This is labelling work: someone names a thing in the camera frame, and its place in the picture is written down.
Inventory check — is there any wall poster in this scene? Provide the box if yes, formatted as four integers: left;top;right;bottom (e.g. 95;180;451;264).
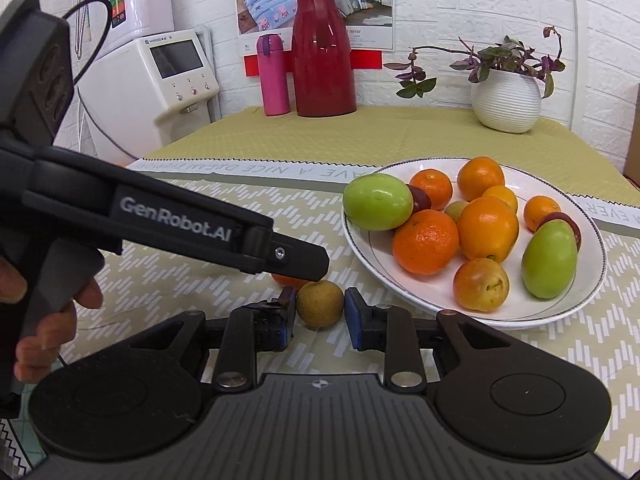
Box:
234;0;396;52

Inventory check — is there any pink bottle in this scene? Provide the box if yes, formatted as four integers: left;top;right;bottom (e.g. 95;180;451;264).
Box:
256;33;292;117

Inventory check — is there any small bumpy mandarin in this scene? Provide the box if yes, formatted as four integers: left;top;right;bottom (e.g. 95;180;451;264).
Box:
409;168;454;211

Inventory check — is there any tall red thermos jug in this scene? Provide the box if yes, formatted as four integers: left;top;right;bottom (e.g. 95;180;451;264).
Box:
291;0;358;118

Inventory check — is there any small yellow orange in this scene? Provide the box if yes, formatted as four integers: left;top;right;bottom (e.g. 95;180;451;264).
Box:
482;185;519;213

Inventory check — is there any small yellow-green fruit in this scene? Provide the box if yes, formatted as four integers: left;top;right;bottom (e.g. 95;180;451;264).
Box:
444;200;471;224

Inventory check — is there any olive green tablecloth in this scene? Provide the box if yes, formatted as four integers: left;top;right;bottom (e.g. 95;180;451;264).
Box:
145;105;640;196

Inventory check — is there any white plate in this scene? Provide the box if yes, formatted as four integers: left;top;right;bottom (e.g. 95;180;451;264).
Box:
341;157;608;328

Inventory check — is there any large bumpy mandarin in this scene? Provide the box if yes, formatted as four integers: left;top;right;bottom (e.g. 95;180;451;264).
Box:
392;208;460;276

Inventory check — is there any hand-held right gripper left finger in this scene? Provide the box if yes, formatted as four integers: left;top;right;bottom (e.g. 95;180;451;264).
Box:
120;286;298;393

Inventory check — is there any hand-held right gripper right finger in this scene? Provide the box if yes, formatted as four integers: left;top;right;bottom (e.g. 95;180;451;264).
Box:
345;286;521;393

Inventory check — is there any large oblong green apple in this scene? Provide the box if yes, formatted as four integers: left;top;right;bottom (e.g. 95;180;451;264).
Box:
521;220;579;300

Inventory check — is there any cardboard box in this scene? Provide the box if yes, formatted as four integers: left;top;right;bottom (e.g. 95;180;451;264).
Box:
622;110;640;186

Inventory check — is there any red yellow peach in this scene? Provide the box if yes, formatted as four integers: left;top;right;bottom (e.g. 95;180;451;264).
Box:
453;257;510;311

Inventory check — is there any white wall water purifier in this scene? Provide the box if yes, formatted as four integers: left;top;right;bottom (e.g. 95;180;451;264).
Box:
87;0;175;61

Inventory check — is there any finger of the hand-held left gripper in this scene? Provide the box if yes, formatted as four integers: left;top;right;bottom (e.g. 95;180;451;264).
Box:
235;226;330;282

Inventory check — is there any red wall strip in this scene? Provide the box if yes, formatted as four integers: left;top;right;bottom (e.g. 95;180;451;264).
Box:
244;49;385;77

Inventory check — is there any person's left hand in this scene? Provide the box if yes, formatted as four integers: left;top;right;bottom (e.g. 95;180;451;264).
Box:
0;256;104;384

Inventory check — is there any small brown round fruit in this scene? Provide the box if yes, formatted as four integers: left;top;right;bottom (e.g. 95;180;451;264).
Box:
296;280;345;329

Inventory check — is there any potted plant in white pot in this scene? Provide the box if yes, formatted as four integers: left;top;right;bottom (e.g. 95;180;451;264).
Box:
384;25;567;134

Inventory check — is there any large smooth orange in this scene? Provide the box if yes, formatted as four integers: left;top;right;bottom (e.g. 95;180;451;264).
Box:
456;196;520;264

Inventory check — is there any small round green apple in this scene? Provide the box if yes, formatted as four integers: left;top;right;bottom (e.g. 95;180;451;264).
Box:
343;173;415;232

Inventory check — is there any dark red plum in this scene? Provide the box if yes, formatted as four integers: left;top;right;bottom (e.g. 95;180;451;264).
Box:
537;211;582;252
406;184;433;213

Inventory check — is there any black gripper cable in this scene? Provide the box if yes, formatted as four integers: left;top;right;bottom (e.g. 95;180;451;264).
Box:
74;0;115;86

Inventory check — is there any white water dispenser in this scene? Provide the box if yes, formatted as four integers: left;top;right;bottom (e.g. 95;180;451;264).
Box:
80;27;221;166

